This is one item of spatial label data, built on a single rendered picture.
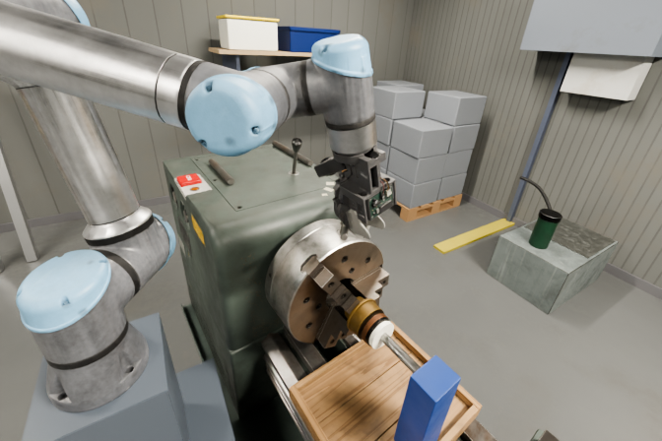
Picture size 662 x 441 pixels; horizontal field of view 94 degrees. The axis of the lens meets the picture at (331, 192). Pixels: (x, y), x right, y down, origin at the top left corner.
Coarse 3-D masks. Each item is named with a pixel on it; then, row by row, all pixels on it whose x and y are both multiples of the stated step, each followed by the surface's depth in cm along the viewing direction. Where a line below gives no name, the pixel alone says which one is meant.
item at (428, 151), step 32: (384, 96) 316; (416, 96) 316; (448, 96) 300; (480, 96) 303; (384, 128) 325; (416, 128) 288; (448, 128) 296; (384, 160) 336; (416, 160) 296; (448, 160) 319; (416, 192) 311; (448, 192) 342
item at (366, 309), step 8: (360, 296) 76; (360, 304) 71; (368, 304) 72; (352, 312) 71; (360, 312) 70; (368, 312) 70; (376, 312) 71; (352, 320) 71; (360, 320) 70; (368, 320) 69; (376, 320) 69; (384, 320) 69; (352, 328) 71; (360, 328) 69; (368, 328) 68; (360, 336) 71; (368, 336) 68; (368, 344) 69
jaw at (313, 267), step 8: (312, 256) 72; (312, 264) 71; (320, 264) 71; (312, 272) 70; (320, 272) 70; (328, 272) 69; (320, 280) 69; (328, 280) 68; (336, 280) 70; (328, 288) 69; (336, 288) 71; (344, 288) 70; (336, 296) 70; (344, 296) 71; (352, 296) 71; (344, 304) 71; (352, 304) 70
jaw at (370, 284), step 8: (368, 272) 85; (376, 272) 84; (384, 272) 84; (360, 280) 82; (368, 280) 82; (376, 280) 82; (384, 280) 83; (352, 288) 81; (360, 288) 79; (368, 288) 79; (376, 288) 79; (368, 296) 77; (376, 296) 77; (376, 304) 77
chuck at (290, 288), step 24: (312, 240) 75; (336, 240) 74; (360, 240) 76; (288, 264) 74; (336, 264) 74; (360, 264) 80; (288, 288) 71; (312, 288) 72; (288, 312) 71; (312, 312) 76; (312, 336) 80
